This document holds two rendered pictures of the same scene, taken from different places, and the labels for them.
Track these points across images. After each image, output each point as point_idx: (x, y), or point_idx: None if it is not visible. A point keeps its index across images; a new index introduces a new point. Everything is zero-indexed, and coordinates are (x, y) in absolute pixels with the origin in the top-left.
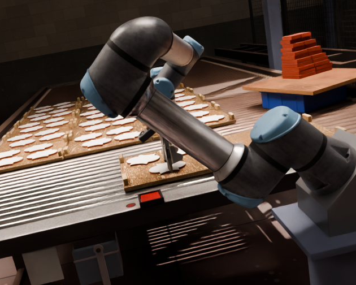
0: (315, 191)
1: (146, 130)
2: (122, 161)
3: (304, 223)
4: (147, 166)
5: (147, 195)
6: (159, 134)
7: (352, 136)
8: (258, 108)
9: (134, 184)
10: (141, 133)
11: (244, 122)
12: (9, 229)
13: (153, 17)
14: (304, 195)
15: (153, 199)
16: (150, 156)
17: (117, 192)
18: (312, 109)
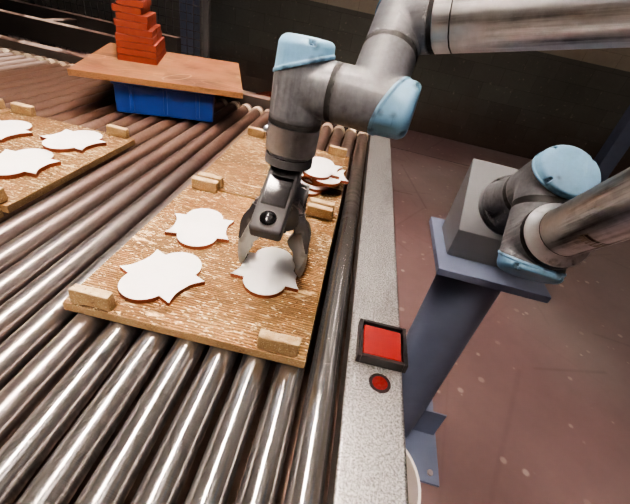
0: None
1: (280, 209)
2: (113, 304)
3: (488, 270)
4: (213, 286)
5: (372, 343)
6: (9, 196)
7: (506, 168)
8: (103, 111)
9: (303, 340)
10: (274, 219)
11: (150, 143)
12: None
13: None
14: (479, 241)
15: (406, 344)
16: (164, 260)
17: (290, 381)
18: (213, 116)
